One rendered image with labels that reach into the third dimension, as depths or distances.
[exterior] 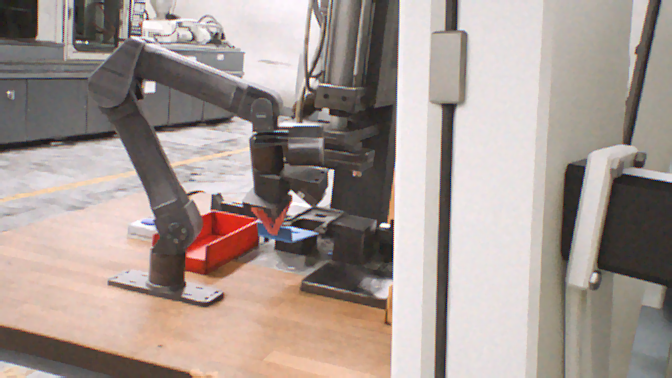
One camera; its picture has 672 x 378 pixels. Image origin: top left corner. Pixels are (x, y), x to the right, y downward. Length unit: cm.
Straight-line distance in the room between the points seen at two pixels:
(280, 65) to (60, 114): 496
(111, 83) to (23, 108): 608
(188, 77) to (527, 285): 95
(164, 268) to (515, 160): 101
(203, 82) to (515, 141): 93
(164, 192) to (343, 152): 43
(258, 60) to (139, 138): 1077
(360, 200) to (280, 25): 1011
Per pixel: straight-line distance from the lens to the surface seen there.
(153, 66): 127
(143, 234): 166
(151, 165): 130
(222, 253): 151
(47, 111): 757
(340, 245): 160
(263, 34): 1200
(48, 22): 753
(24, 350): 124
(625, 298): 61
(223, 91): 125
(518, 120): 38
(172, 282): 134
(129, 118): 129
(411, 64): 40
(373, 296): 138
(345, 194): 185
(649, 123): 58
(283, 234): 138
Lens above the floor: 138
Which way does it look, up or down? 12 degrees down
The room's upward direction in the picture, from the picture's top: 7 degrees clockwise
